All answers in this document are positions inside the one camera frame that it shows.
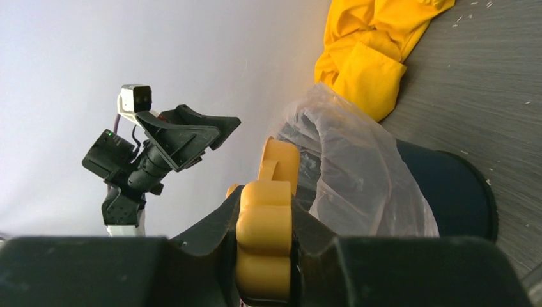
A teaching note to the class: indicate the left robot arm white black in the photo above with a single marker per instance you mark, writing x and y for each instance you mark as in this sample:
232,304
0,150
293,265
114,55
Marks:
111,158

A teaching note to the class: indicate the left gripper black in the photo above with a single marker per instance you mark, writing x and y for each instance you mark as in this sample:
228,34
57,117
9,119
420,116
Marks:
177,140

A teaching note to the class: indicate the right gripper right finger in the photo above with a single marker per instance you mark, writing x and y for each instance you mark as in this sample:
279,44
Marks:
334,270

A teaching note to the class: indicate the orange plastic litter scoop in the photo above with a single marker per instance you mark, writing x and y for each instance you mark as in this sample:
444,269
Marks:
264,228

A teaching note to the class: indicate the black trash bin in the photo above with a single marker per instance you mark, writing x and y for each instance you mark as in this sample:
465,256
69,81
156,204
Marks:
461,201

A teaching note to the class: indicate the translucent trash bag liner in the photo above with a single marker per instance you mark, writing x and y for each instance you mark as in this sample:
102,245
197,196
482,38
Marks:
351,176

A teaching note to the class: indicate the yellow cloth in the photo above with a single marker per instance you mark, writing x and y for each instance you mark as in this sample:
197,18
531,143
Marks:
365,45

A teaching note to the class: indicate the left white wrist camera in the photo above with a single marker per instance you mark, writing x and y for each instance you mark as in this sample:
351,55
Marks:
133,99

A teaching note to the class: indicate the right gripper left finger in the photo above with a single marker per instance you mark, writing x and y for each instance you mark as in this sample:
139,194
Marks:
194,268

